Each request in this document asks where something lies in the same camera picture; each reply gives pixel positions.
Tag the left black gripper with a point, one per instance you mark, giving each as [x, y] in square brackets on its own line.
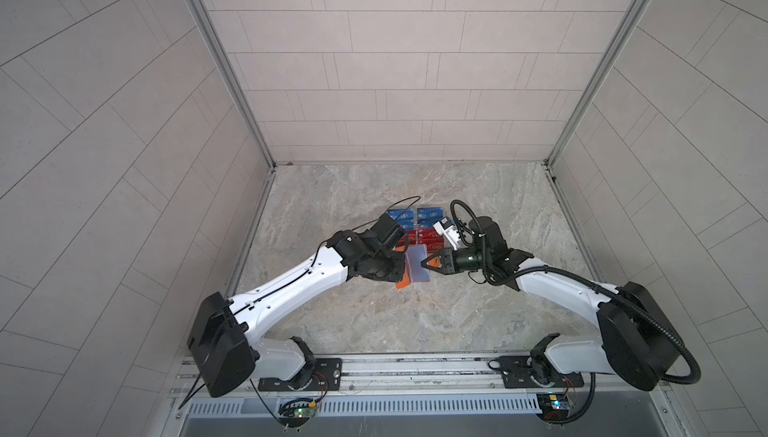
[397, 264]

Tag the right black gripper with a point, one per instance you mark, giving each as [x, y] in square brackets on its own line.
[448, 262]

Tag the orange leather card holder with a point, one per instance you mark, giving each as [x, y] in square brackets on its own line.
[414, 272]

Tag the clear acrylic card display stand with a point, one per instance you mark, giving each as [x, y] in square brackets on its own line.
[412, 234]

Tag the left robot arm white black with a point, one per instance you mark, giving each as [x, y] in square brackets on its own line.
[228, 341]

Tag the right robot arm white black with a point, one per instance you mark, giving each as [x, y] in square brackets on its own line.
[634, 339]

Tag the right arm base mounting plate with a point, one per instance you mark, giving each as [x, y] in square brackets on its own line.
[524, 371]

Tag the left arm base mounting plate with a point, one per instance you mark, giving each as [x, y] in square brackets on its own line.
[319, 375]

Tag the blue vip card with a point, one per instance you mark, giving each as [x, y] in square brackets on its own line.
[401, 214]
[407, 225]
[427, 223]
[430, 213]

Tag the blue VIP card back left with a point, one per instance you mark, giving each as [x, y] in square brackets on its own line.
[401, 214]

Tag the blue VIP card back right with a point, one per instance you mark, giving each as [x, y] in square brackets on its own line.
[430, 213]

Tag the right green circuit board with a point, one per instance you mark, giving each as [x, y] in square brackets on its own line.
[554, 407]

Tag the green circuit board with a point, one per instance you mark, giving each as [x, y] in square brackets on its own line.
[297, 412]
[554, 407]

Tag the left green circuit board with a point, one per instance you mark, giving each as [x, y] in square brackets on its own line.
[297, 412]

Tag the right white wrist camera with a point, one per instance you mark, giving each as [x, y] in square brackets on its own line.
[450, 233]

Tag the aluminium mounting rail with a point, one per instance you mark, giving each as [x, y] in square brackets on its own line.
[448, 373]

